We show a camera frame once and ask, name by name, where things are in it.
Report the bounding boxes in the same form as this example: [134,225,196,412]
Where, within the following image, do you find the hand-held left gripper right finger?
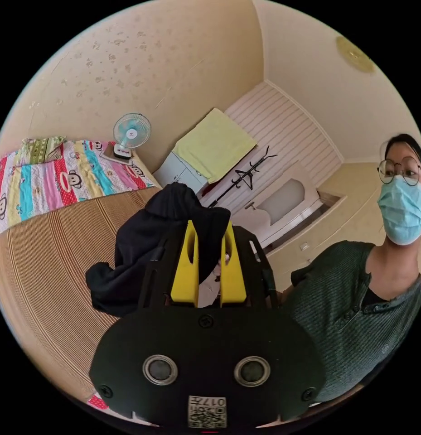
[219,225,246,304]

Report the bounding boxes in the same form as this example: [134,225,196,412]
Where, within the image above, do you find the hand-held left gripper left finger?
[170,220,200,304]

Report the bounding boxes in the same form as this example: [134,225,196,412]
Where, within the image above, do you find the black pants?
[85,182,231,319]

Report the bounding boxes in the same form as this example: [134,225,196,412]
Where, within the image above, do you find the white door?
[229,160,322,248]

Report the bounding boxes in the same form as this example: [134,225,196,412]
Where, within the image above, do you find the black coat rack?
[208,145,278,208]

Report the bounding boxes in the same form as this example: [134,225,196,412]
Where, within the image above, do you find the white cupboard with yellow cloth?
[152,108,258,194]

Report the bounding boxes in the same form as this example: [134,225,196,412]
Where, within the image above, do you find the person's body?
[281,133,421,403]

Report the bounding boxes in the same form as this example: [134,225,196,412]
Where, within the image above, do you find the bed with woven mat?
[0,136,163,410]

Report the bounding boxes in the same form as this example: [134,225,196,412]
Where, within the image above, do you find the small blue table fan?
[100,113,152,161]

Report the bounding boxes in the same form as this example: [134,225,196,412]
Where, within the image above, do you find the striped green pillow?
[19,136,67,165]

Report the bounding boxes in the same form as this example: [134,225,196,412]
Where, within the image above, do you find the round ceiling lamp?
[335,36,375,73]

